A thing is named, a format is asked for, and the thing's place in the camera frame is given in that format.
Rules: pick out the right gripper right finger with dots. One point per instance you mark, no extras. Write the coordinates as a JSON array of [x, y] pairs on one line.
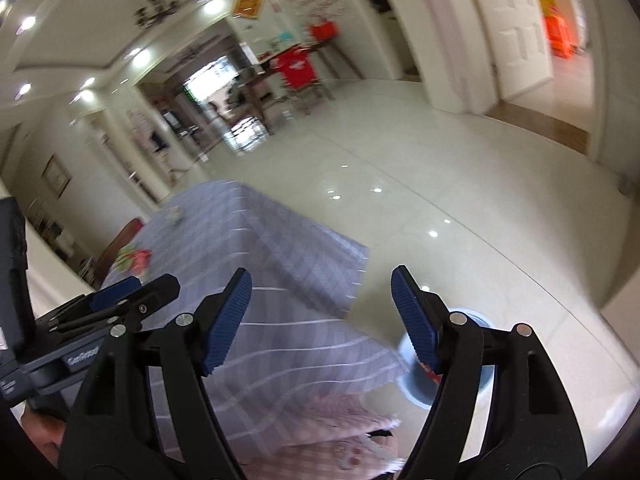
[[532, 431]]

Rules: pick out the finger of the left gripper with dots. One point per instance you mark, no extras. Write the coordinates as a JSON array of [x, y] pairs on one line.
[[150, 298], [95, 302]]

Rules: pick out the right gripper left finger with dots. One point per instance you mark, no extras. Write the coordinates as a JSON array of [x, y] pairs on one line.
[[112, 431]]

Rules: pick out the person's left hand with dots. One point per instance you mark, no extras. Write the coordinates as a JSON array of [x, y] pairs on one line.
[[45, 432]]

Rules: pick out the green red fruit wrapper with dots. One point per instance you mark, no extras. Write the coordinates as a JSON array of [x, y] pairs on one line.
[[133, 260]]

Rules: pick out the red velvet bench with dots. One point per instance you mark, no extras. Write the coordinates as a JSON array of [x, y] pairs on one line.
[[108, 256]]

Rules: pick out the grey checked tablecloth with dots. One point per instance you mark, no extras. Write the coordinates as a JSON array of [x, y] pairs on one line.
[[294, 344]]

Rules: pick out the coat rack with clothes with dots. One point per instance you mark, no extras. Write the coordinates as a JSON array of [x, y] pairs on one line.
[[152, 142]]

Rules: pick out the pink bear-print cloth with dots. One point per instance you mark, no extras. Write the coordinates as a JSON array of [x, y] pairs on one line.
[[339, 437]]

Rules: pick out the wooden dining table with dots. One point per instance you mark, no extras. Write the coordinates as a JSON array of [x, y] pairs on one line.
[[251, 82]]

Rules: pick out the chair with red cover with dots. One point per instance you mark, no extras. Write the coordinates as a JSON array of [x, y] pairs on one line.
[[298, 74]]

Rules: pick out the black chandelier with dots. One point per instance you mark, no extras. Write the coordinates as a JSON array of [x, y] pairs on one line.
[[155, 12]]

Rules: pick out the white panel door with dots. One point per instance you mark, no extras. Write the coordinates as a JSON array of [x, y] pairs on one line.
[[519, 45]]

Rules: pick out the orange plastic stool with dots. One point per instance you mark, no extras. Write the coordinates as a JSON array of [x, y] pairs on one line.
[[558, 36]]

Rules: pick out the framed picture left wall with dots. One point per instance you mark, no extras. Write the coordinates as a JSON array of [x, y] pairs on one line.
[[56, 176]]

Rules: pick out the gold diamond wall decoration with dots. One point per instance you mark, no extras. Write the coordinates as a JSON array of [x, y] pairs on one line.
[[248, 9]]

